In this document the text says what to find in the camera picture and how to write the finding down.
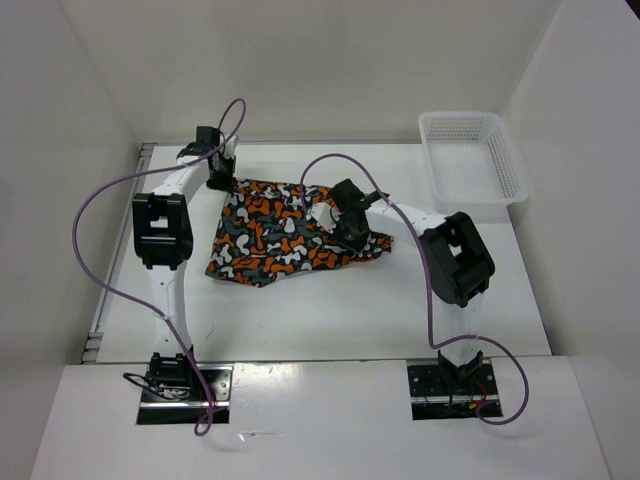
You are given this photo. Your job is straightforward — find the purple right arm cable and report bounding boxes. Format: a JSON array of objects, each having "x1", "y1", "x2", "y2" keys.
[{"x1": 301, "y1": 153, "x2": 531, "y2": 426}]

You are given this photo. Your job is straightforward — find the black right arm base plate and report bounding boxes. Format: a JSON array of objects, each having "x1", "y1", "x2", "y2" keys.
[{"x1": 406, "y1": 360, "x2": 503, "y2": 421}]

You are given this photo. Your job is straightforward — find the white perforated plastic basket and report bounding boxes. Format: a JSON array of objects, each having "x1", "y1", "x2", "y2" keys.
[{"x1": 418, "y1": 111, "x2": 529, "y2": 210}]

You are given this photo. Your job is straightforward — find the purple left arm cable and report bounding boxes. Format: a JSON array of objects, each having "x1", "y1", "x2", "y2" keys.
[{"x1": 72, "y1": 98, "x2": 249, "y2": 436}]

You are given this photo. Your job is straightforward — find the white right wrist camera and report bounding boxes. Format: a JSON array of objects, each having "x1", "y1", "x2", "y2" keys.
[{"x1": 310, "y1": 202, "x2": 342, "y2": 234}]

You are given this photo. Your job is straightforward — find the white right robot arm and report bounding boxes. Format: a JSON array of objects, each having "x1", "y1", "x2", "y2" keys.
[{"x1": 313, "y1": 179, "x2": 495, "y2": 394}]

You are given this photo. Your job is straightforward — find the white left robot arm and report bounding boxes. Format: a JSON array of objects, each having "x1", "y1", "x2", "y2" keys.
[{"x1": 132, "y1": 126, "x2": 238, "y2": 400}]

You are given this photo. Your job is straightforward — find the aluminium table edge rail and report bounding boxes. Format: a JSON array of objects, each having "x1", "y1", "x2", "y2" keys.
[{"x1": 80, "y1": 143, "x2": 156, "y2": 365}]

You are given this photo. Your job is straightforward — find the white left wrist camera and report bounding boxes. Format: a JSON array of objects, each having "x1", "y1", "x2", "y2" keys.
[{"x1": 218, "y1": 134, "x2": 239, "y2": 159}]

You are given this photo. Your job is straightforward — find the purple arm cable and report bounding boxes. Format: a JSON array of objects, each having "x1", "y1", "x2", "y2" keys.
[
  {"x1": 72, "y1": 98, "x2": 249, "y2": 436},
  {"x1": 301, "y1": 153, "x2": 531, "y2": 426}
]

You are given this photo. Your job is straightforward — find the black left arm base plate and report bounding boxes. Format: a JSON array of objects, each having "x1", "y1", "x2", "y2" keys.
[{"x1": 128, "y1": 364, "x2": 234, "y2": 426}]

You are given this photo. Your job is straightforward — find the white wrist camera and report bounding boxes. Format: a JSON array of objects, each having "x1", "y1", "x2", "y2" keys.
[
  {"x1": 218, "y1": 134, "x2": 239, "y2": 159},
  {"x1": 310, "y1": 202, "x2": 342, "y2": 234}
]

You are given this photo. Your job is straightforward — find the orange black camouflage shorts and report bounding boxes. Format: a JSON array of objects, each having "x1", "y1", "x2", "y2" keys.
[{"x1": 205, "y1": 179, "x2": 393, "y2": 288}]

